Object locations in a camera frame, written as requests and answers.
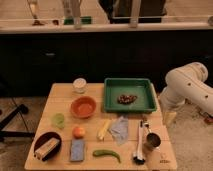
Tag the green pepper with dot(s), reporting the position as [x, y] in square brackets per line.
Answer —
[104, 152]

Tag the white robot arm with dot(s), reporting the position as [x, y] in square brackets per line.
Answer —
[187, 82]

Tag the white paper cup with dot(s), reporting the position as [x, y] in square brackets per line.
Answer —
[79, 85]

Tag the small green translucent cup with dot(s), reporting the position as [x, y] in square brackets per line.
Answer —
[58, 120]

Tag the metal measuring cup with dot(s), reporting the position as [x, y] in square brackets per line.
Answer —
[153, 140]

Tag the green plastic tray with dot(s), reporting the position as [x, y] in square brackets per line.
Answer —
[141, 87]

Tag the brown speckled item in tray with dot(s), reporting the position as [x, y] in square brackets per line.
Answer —
[126, 99]

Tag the orange bowl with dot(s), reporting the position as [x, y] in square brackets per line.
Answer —
[83, 107]

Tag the grey crumpled cloth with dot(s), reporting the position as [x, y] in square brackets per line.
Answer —
[119, 130]

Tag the orange peach fruit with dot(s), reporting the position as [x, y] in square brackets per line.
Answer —
[78, 132]

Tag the blue sponge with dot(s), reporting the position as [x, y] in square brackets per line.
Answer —
[77, 150]

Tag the dark brown bowl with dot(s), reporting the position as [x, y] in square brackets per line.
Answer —
[42, 139]

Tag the tan block in bowl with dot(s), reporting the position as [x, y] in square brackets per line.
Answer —
[46, 148]

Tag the black chair base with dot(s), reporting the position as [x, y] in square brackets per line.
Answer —
[22, 109]

